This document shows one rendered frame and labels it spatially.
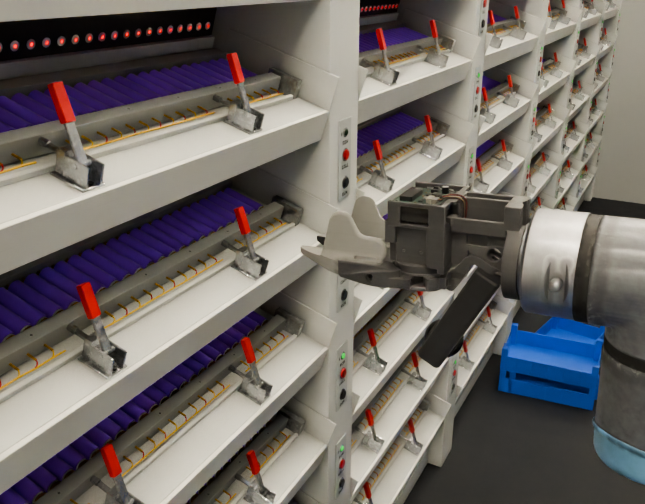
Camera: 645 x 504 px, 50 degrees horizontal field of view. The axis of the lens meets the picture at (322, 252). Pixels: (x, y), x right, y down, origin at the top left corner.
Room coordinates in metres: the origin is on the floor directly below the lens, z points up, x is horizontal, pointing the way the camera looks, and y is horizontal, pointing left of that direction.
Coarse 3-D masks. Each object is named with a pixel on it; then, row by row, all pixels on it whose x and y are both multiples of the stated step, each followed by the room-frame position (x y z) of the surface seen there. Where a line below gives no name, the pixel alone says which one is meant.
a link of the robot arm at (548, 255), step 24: (552, 216) 0.54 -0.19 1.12; (576, 216) 0.53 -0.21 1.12; (528, 240) 0.52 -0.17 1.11; (552, 240) 0.52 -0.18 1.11; (576, 240) 0.51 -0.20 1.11; (528, 264) 0.51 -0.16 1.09; (552, 264) 0.51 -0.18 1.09; (528, 288) 0.51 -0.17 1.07; (552, 288) 0.49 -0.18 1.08; (528, 312) 0.53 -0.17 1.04; (552, 312) 0.51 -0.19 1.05
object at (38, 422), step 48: (240, 192) 1.06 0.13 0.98; (288, 192) 1.02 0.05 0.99; (288, 240) 0.95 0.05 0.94; (192, 288) 0.77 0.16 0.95; (240, 288) 0.80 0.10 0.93; (144, 336) 0.66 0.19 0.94; (192, 336) 0.70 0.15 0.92; (48, 384) 0.56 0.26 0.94; (96, 384) 0.58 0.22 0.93; (144, 384) 0.64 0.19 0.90; (0, 432) 0.50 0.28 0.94; (48, 432) 0.51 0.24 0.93; (0, 480) 0.47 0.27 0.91
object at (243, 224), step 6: (234, 210) 0.85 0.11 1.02; (240, 210) 0.85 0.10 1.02; (240, 216) 0.84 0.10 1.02; (240, 222) 0.84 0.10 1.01; (246, 222) 0.85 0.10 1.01; (240, 228) 0.84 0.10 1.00; (246, 228) 0.84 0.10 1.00; (246, 234) 0.84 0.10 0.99; (246, 240) 0.84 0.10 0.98; (252, 246) 0.84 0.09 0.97; (252, 252) 0.84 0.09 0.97; (252, 258) 0.84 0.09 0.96
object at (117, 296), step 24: (264, 216) 0.95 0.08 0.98; (216, 240) 0.85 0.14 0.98; (240, 240) 0.91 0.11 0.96; (168, 264) 0.77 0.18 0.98; (192, 264) 0.81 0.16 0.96; (120, 288) 0.70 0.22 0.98; (144, 288) 0.73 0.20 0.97; (72, 312) 0.64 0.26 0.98; (24, 336) 0.59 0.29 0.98; (48, 336) 0.60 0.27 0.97; (0, 360) 0.55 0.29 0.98; (24, 360) 0.58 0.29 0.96; (48, 360) 0.58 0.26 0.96; (0, 384) 0.54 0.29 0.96
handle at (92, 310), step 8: (80, 288) 0.61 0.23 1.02; (88, 288) 0.61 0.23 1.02; (80, 296) 0.61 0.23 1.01; (88, 296) 0.61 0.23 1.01; (88, 304) 0.61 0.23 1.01; (96, 304) 0.61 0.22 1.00; (88, 312) 0.61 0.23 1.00; (96, 312) 0.61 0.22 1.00; (96, 320) 0.61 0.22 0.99; (96, 328) 0.60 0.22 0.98; (104, 328) 0.61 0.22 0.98; (104, 336) 0.61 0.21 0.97; (104, 344) 0.60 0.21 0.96
